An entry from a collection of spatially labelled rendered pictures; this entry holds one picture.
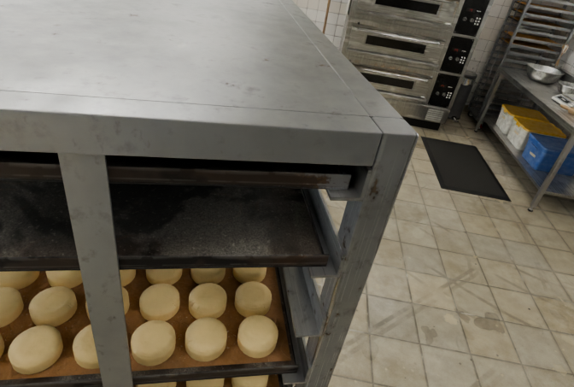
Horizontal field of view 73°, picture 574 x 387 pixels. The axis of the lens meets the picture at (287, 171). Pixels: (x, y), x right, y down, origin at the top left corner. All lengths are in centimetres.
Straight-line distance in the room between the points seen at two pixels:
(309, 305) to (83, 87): 32
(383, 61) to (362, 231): 469
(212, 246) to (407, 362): 218
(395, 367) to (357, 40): 359
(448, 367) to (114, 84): 244
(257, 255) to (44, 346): 28
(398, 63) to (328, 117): 474
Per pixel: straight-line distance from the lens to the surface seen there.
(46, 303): 58
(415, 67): 508
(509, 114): 536
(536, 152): 471
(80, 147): 29
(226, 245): 38
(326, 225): 40
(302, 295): 47
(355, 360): 240
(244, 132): 27
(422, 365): 253
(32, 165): 32
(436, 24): 493
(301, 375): 52
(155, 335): 52
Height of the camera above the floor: 193
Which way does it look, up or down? 32 degrees down
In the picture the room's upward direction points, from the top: 10 degrees clockwise
